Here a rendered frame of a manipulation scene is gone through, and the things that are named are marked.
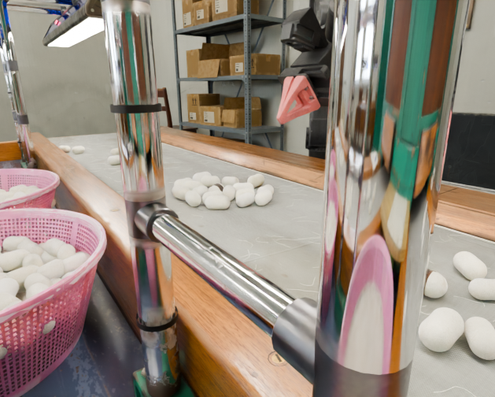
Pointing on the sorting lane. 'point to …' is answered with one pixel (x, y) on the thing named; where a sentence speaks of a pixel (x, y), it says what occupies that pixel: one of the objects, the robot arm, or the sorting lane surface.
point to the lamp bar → (72, 19)
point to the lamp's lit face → (90, 27)
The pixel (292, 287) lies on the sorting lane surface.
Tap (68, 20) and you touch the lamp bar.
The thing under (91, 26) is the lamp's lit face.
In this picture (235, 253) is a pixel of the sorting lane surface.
